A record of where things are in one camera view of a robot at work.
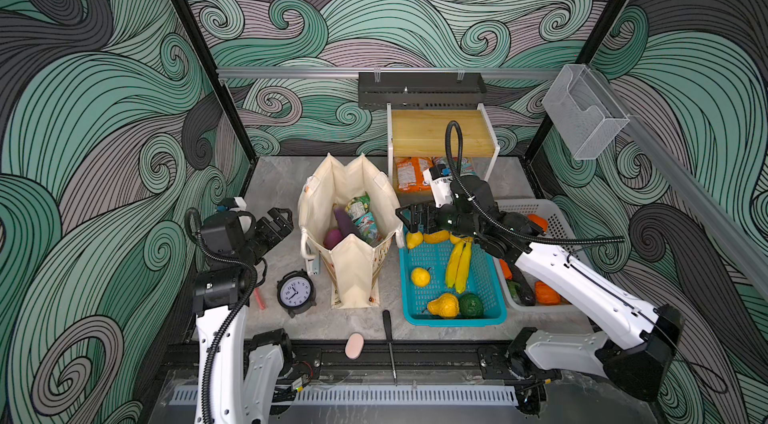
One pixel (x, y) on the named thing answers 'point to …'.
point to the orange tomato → (540, 221)
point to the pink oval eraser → (354, 345)
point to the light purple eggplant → (346, 223)
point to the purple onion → (331, 238)
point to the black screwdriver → (388, 331)
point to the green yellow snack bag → (358, 206)
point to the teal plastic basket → (483, 281)
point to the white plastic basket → (543, 213)
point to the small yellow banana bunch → (458, 264)
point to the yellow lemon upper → (414, 239)
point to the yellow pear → (446, 305)
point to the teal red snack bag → (367, 229)
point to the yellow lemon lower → (420, 277)
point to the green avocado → (471, 305)
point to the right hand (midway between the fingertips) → (410, 209)
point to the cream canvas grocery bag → (356, 270)
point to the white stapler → (313, 265)
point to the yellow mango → (437, 237)
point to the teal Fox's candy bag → (467, 165)
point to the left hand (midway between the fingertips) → (281, 217)
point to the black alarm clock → (296, 291)
